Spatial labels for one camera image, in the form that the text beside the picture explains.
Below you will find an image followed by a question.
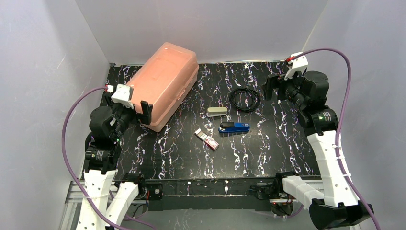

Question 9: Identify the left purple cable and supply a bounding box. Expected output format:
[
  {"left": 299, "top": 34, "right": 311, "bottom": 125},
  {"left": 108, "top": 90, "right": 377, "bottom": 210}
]
[{"left": 61, "top": 85, "right": 156, "bottom": 230}]

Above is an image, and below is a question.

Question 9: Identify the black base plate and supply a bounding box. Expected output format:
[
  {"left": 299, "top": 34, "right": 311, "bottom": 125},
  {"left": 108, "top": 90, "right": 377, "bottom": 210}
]
[{"left": 136, "top": 177, "right": 294, "bottom": 215}]

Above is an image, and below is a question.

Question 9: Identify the aluminium frame rail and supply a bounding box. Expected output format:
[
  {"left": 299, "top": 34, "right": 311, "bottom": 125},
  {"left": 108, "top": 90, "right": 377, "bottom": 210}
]
[
  {"left": 65, "top": 180, "right": 353, "bottom": 204},
  {"left": 288, "top": 57, "right": 337, "bottom": 178}
]

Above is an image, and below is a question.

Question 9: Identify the coiled black cable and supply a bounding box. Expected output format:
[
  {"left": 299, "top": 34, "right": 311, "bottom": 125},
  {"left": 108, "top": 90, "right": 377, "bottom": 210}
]
[{"left": 228, "top": 87, "right": 261, "bottom": 113}]

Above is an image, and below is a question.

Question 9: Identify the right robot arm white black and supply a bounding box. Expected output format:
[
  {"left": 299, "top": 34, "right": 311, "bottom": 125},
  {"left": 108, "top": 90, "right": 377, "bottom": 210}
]
[{"left": 256, "top": 71, "right": 373, "bottom": 230}]

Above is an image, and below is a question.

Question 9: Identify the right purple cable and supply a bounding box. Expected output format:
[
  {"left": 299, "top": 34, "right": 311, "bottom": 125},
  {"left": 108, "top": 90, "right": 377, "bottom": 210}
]
[{"left": 285, "top": 47, "right": 381, "bottom": 230}]

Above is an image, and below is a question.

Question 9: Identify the beige small stapler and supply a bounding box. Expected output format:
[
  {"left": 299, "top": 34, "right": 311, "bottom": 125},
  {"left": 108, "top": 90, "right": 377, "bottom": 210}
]
[{"left": 206, "top": 107, "right": 228, "bottom": 117}]

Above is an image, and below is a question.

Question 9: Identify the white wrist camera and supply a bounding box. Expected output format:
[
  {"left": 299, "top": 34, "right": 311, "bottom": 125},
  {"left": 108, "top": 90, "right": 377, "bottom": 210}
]
[
  {"left": 111, "top": 84, "right": 134, "bottom": 109},
  {"left": 284, "top": 52, "right": 308, "bottom": 81}
]

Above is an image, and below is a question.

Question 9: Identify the pink plastic storage box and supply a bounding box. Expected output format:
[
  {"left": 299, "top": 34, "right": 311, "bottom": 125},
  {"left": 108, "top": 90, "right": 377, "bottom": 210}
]
[{"left": 127, "top": 42, "right": 199, "bottom": 132}]

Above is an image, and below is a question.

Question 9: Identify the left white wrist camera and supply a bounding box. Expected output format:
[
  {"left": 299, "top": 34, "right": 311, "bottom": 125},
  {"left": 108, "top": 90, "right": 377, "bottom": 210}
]
[{"left": 111, "top": 84, "right": 134, "bottom": 109}]

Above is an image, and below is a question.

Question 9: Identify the purple cable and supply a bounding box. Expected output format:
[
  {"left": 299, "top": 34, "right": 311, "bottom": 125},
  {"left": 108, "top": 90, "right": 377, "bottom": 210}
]
[
  {"left": 285, "top": 47, "right": 381, "bottom": 230},
  {"left": 61, "top": 85, "right": 156, "bottom": 230}
]

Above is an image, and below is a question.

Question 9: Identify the blue stapler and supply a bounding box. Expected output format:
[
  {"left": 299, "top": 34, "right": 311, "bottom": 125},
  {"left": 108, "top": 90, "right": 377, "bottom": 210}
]
[{"left": 218, "top": 122, "right": 250, "bottom": 133}]

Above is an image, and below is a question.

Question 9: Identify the aluminium frame rail front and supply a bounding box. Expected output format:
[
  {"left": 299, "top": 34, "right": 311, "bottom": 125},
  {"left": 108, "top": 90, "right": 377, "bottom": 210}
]
[{"left": 65, "top": 180, "right": 353, "bottom": 204}]

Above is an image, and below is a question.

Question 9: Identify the aluminium frame rail right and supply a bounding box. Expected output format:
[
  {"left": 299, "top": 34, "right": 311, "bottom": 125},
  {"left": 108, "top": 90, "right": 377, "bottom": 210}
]
[{"left": 288, "top": 57, "right": 337, "bottom": 178}]

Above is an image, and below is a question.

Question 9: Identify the red white staple box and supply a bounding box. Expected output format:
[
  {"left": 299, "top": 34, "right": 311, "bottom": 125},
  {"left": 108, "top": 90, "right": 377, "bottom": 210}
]
[{"left": 195, "top": 128, "right": 219, "bottom": 150}]

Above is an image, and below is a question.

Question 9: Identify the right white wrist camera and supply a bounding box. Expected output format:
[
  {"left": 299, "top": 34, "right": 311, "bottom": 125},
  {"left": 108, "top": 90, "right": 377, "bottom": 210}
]
[{"left": 284, "top": 52, "right": 308, "bottom": 81}]

